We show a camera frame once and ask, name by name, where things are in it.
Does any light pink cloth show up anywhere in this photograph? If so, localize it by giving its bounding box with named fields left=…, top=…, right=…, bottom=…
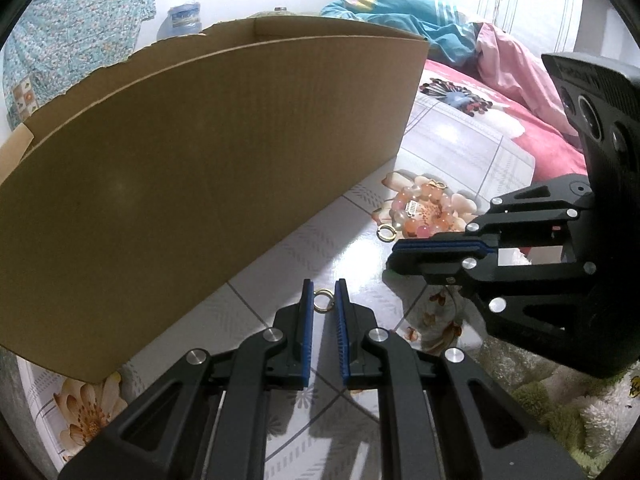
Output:
left=472, top=20, right=583, bottom=153

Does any floral patterned hanging cloth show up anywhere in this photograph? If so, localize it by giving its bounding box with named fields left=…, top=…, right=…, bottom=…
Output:
left=2, top=0, right=157, bottom=128

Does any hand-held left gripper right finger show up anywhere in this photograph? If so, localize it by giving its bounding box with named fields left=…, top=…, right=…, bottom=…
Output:
left=334, top=278, right=586, bottom=480

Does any white and green fluffy rug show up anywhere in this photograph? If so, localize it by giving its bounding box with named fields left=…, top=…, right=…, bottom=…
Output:
left=470, top=335, right=640, bottom=480

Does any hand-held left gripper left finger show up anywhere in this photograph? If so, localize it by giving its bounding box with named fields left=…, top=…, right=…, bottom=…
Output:
left=57, top=279, right=315, bottom=480

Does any large cardboard box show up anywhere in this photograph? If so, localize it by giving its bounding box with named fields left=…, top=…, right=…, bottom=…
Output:
left=0, top=16, right=431, bottom=385

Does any orange bead bracelet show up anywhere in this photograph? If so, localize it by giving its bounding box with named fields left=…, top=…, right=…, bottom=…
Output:
left=387, top=182, right=476, bottom=241

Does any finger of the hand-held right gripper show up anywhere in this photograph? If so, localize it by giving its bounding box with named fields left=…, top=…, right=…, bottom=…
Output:
left=382, top=250, right=598, bottom=337
left=392, top=174, right=596, bottom=257

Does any blue blanket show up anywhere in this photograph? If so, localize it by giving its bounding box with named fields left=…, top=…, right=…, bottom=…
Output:
left=320, top=0, right=481, bottom=66

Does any blue water bottle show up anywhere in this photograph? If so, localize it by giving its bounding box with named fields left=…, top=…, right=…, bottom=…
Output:
left=157, top=1, right=203, bottom=41

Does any white panel door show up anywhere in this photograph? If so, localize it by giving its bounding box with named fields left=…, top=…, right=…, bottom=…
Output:
left=425, top=0, right=586, bottom=58

